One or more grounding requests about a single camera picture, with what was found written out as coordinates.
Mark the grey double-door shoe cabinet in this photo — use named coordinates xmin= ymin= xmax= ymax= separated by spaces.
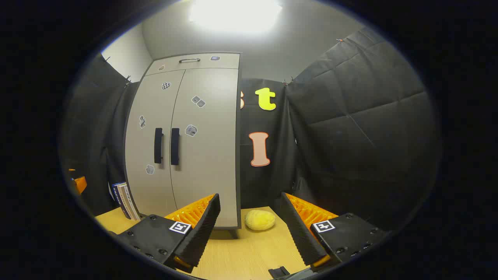
xmin=124 ymin=52 xmax=242 ymax=238

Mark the yellow sponge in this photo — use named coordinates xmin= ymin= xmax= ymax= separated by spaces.
xmin=245 ymin=210 xmax=276 ymax=231

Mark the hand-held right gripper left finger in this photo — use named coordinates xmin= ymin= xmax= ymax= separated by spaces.
xmin=110 ymin=193 xmax=221 ymax=274

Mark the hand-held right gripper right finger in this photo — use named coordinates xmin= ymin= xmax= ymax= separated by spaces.
xmin=280 ymin=192 xmax=389 ymax=273

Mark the cabinet door with box sticker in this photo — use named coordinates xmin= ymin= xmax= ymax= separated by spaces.
xmin=170 ymin=68 xmax=238 ymax=228

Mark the cabinet door with checkered sticker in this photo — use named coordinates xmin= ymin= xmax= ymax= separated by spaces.
xmin=124 ymin=70 xmax=185 ymax=218

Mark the black backdrop cloth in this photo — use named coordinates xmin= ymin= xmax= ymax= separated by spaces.
xmin=60 ymin=26 xmax=442 ymax=234

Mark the grey cabinet drawer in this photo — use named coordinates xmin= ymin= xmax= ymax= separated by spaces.
xmin=145 ymin=53 xmax=240 ymax=76

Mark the beige book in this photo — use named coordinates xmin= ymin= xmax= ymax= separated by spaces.
xmin=117 ymin=183 xmax=137 ymax=221

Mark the black door handle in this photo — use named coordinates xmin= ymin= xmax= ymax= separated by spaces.
xmin=154 ymin=128 xmax=164 ymax=164
xmin=170 ymin=128 xmax=180 ymax=166

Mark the large ceiling light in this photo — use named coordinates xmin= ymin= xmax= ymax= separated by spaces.
xmin=189 ymin=0 xmax=283 ymax=35

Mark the grey book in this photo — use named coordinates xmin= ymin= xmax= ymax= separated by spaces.
xmin=122 ymin=182 xmax=141 ymax=221

